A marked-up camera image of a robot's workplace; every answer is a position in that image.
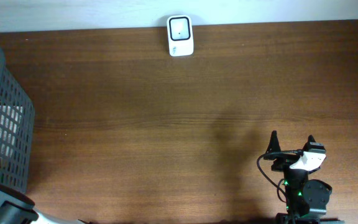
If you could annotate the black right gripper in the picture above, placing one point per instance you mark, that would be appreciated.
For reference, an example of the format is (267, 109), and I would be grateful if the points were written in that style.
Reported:
(274, 150)

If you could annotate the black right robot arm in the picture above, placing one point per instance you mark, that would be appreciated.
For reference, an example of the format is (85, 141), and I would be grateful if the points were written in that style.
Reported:
(306, 199)

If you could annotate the white barcode scanner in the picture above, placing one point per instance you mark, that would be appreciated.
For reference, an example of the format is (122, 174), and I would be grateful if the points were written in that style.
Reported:
(180, 36)

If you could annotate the white box in basket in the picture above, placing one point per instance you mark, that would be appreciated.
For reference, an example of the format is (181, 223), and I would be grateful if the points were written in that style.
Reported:
(10, 120)

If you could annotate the dark grey mesh basket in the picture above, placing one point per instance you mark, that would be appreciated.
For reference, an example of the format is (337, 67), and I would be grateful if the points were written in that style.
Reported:
(14, 170)

